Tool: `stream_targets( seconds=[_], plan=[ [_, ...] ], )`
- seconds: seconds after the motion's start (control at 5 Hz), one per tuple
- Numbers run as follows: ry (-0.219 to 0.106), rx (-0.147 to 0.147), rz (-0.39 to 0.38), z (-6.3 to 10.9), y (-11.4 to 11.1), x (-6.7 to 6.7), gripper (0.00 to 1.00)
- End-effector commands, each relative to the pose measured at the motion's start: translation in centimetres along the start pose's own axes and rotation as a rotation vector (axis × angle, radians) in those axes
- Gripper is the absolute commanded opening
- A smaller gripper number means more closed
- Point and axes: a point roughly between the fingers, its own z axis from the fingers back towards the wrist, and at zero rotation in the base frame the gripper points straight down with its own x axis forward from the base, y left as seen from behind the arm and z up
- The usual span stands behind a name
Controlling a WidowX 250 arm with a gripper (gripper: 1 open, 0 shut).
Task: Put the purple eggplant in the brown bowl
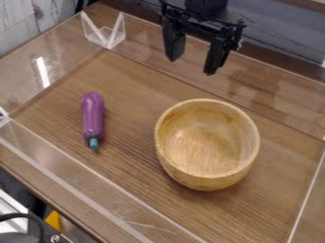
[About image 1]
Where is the black cable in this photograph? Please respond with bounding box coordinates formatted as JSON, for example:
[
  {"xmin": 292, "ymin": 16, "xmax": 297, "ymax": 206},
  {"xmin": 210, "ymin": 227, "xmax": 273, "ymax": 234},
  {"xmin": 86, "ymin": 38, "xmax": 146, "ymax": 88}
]
[{"xmin": 0, "ymin": 212, "xmax": 45, "ymax": 243}]

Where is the purple toy eggplant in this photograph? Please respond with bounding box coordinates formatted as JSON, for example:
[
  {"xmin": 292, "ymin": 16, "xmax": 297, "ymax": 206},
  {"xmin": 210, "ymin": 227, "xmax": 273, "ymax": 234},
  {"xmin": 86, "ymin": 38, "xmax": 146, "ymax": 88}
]
[{"xmin": 82, "ymin": 91, "xmax": 104, "ymax": 151}]

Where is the clear acrylic tray wall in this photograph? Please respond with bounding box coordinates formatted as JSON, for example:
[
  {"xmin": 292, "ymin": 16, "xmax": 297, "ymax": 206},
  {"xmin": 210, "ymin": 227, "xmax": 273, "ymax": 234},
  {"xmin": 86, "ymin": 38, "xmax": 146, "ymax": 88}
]
[{"xmin": 0, "ymin": 107, "xmax": 206, "ymax": 243}]

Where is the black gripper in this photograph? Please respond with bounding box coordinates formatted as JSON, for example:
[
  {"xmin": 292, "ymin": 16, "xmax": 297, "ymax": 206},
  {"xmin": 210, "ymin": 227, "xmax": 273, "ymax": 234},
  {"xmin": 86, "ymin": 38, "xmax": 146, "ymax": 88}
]
[{"xmin": 159, "ymin": 0, "xmax": 246, "ymax": 76}]

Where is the yellow black equipment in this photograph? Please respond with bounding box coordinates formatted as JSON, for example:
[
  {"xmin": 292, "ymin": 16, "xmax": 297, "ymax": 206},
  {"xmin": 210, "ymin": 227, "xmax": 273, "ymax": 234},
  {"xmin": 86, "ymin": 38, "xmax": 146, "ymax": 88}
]
[{"xmin": 29, "ymin": 210, "xmax": 87, "ymax": 243}]

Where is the brown wooden bowl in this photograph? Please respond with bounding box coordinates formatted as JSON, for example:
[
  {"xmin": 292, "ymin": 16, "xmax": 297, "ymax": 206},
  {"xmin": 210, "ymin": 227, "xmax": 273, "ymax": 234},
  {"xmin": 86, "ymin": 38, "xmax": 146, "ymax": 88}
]
[{"xmin": 155, "ymin": 99, "xmax": 261, "ymax": 191}]

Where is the clear acrylic corner bracket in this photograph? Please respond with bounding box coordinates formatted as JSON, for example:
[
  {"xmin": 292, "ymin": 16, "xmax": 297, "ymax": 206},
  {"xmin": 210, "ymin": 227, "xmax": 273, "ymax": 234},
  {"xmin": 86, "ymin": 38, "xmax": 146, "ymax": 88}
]
[{"xmin": 80, "ymin": 12, "xmax": 126, "ymax": 49}]

